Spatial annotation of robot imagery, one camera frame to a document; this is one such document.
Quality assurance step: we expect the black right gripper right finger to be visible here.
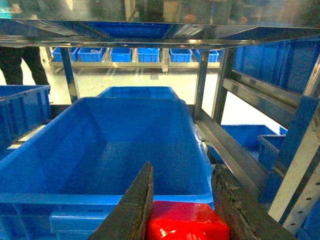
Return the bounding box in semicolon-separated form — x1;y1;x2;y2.
211;163;296;240

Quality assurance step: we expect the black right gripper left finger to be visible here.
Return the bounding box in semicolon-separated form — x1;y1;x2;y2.
88;161;154;240

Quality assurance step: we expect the stainless steel shelf cart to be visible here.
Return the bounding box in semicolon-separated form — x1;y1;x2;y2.
0;0;320;237

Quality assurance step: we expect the blue bin at left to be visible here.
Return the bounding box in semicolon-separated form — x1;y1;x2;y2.
0;85;52;152

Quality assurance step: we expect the blue bin lower right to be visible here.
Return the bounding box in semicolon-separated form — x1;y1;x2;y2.
222;124;285;172

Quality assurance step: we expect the blue bin behind front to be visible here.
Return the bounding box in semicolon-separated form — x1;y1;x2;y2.
97;86;179;99

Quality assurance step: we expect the large blue bin front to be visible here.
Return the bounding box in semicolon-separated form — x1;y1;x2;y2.
0;97;214;240

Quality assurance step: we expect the red toy block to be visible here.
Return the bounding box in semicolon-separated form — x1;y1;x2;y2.
146;200;231;240

